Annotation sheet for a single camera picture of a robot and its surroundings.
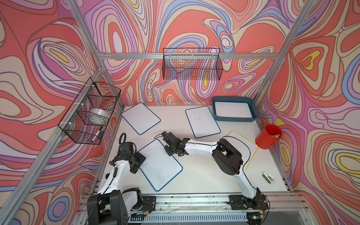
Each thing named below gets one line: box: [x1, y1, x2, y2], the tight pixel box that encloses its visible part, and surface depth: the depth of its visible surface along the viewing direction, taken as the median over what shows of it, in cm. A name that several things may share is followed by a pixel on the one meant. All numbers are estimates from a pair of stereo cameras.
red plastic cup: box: [255, 124, 283, 150], surface depth 90 cm
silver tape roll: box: [89, 108, 112, 119], surface depth 75 cm
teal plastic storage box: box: [212, 96, 259, 123], surface depth 120 cm
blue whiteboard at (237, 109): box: [214, 101, 253, 119], surface depth 118 cm
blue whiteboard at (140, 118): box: [121, 102, 161, 135], surface depth 116 cm
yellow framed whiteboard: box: [219, 130, 259, 171], surface depth 58 cm
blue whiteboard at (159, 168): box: [137, 139, 183, 192], surface depth 87 cm
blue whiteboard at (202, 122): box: [185, 105, 221, 139], surface depth 111 cm
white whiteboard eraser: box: [262, 171, 275, 184], surface depth 82 cm
